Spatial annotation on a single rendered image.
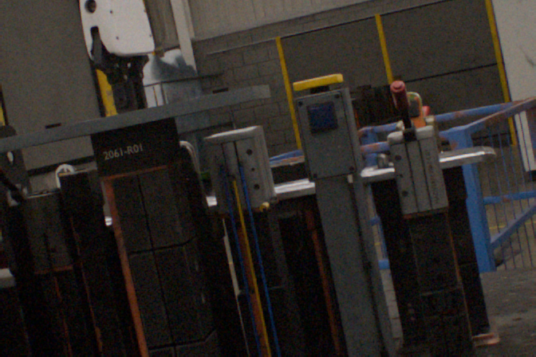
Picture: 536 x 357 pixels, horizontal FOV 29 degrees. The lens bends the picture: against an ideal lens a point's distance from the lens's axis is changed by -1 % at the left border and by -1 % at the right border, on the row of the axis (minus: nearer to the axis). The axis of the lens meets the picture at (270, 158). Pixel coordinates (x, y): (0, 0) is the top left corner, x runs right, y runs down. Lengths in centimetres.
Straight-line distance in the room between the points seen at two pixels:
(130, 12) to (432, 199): 50
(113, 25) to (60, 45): 374
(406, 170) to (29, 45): 355
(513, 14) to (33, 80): 540
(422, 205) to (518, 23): 785
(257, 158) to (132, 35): 27
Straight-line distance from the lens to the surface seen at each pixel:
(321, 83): 135
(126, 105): 140
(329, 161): 135
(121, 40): 138
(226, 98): 133
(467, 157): 162
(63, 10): 521
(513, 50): 935
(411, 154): 150
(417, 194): 151
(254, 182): 153
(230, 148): 153
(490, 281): 215
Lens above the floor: 114
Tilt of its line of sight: 3 degrees down
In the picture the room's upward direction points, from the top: 12 degrees counter-clockwise
